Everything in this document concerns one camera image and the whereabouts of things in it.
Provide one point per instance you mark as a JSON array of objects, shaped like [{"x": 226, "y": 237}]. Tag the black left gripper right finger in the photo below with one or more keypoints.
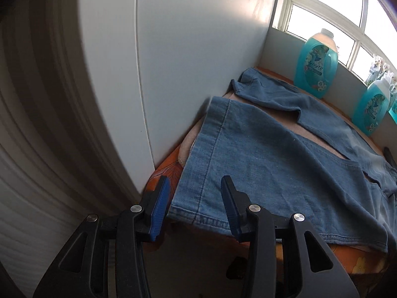
[{"x": 287, "y": 257}]

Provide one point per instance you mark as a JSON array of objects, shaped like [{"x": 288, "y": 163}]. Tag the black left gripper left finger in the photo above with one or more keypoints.
[{"x": 80, "y": 269}]

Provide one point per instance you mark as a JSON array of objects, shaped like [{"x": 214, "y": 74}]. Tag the blue denim pants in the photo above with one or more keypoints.
[{"x": 279, "y": 161}]

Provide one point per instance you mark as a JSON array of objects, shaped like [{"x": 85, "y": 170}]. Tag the large teal detergent bottle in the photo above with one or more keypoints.
[{"x": 317, "y": 64}]

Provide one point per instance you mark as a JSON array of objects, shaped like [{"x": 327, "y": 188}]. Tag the white wardrobe panel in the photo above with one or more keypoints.
[{"x": 155, "y": 64}]

